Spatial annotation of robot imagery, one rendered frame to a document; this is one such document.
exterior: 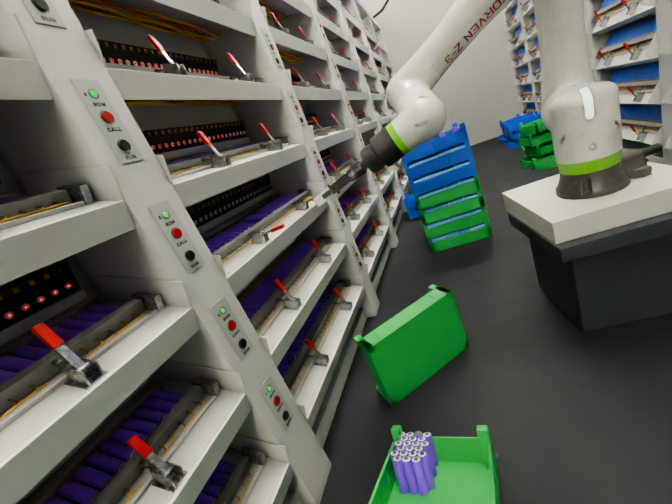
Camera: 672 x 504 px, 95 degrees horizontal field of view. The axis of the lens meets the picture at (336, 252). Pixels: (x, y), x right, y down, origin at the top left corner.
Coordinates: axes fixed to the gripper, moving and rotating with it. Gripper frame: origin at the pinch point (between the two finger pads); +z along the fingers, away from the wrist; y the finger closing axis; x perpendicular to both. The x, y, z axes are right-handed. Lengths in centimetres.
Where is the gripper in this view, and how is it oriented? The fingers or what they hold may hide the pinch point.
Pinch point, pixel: (324, 196)
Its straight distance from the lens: 95.9
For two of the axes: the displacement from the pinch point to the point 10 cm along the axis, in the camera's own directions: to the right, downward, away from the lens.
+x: -5.9, -7.9, -1.2
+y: 3.0, -3.6, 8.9
